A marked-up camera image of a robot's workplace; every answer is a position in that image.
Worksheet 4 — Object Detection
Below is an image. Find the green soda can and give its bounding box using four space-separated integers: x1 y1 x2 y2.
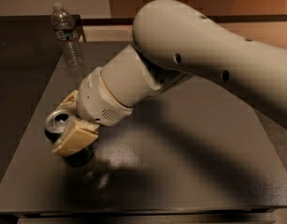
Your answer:
45 109 98 167

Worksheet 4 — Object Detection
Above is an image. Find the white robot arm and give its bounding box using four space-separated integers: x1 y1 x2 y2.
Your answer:
46 0 287 157

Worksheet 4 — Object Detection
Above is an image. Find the clear plastic water bottle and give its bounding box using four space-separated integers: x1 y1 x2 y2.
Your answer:
51 2 84 67

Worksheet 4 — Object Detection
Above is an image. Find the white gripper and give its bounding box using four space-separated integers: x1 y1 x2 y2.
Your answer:
51 67 133 157

